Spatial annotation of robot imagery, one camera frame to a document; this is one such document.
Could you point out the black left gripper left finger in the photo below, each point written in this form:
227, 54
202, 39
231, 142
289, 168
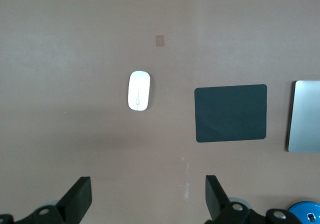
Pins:
72, 204

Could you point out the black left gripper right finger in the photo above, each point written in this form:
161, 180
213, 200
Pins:
217, 204

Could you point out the white computer mouse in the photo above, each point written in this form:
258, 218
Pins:
139, 90

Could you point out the black mouse pad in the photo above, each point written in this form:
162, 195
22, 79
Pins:
230, 113

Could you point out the blue desk lamp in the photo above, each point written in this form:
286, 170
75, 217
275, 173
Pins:
303, 210

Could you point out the silver laptop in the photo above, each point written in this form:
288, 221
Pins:
305, 116

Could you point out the brown tape patch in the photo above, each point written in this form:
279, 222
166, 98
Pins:
159, 40

